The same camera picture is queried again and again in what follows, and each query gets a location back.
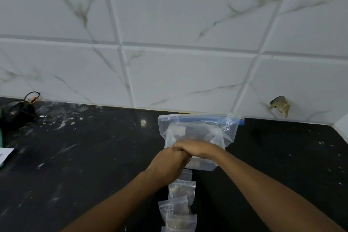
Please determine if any person's left hand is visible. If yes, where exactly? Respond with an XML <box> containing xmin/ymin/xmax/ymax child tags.
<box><xmin>145</xmin><ymin>147</ymin><xmax>191</xmax><ymax>188</ymax></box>

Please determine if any person's right hand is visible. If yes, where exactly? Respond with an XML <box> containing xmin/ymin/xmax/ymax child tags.
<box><xmin>173</xmin><ymin>139</ymin><xmax>226</xmax><ymax>160</ymax></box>

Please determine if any large clear zip bag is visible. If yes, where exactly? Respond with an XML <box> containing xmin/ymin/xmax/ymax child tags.
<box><xmin>158</xmin><ymin>113</ymin><xmax>245</xmax><ymax>171</ymax></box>

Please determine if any person's right forearm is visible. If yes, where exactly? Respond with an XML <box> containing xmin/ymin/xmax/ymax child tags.
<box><xmin>217</xmin><ymin>148</ymin><xmax>346</xmax><ymax>232</ymax></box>

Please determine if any person's left forearm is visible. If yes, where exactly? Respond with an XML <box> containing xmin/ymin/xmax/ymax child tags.
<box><xmin>60</xmin><ymin>171</ymin><xmax>169</xmax><ymax>232</ymax></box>

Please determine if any small clear zip bag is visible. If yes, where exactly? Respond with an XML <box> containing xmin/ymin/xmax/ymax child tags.
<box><xmin>161</xmin><ymin>212</ymin><xmax>197</xmax><ymax>232</ymax></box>
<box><xmin>158</xmin><ymin>195</ymin><xmax>191</xmax><ymax>220</ymax></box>
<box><xmin>169</xmin><ymin>180</ymin><xmax>196</xmax><ymax>204</ymax></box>
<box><xmin>178</xmin><ymin>169</ymin><xmax>193</xmax><ymax>182</ymax></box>

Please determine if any white paper sheet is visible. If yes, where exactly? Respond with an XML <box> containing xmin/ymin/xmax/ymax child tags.
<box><xmin>0</xmin><ymin>148</ymin><xmax>15</xmax><ymax>167</ymax></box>

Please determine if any black cable bundle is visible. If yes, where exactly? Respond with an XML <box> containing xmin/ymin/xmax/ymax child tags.
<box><xmin>0</xmin><ymin>92</ymin><xmax>41</xmax><ymax>132</ymax></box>

